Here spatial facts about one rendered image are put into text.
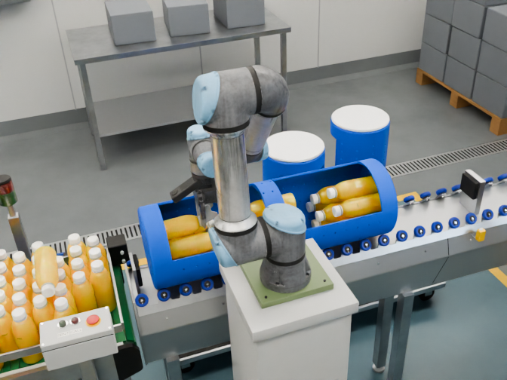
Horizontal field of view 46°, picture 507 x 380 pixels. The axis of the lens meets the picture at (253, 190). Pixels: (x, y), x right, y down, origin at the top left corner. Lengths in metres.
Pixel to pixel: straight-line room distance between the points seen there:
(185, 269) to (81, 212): 2.40
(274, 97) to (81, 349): 0.91
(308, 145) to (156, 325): 1.08
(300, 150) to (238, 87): 1.29
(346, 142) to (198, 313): 1.19
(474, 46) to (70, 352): 4.24
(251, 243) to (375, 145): 1.42
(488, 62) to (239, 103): 3.93
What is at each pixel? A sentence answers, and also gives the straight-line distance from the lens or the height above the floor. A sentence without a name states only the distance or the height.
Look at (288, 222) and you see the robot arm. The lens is 1.59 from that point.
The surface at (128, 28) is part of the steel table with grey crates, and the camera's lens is 4.47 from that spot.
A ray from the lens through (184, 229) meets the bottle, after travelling 2.00.
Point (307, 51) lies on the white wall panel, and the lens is 5.82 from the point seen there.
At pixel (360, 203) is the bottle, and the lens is 2.15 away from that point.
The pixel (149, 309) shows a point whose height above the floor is 0.93.
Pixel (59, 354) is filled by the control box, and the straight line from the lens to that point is 1.83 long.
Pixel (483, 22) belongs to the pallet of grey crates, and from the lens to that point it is 5.21.
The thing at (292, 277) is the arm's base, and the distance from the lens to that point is 1.69.
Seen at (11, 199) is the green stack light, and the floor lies 1.18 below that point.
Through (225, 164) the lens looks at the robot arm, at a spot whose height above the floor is 1.60.
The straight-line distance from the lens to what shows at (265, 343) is 1.71.
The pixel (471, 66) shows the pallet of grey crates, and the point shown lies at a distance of 5.35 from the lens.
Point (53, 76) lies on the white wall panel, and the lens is 5.33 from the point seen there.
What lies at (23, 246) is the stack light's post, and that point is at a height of 0.97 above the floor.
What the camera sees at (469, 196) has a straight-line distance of 2.49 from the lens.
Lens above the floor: 2.35
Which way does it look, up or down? 33 degrees down
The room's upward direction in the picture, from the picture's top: 3 degrees counter-clockwise
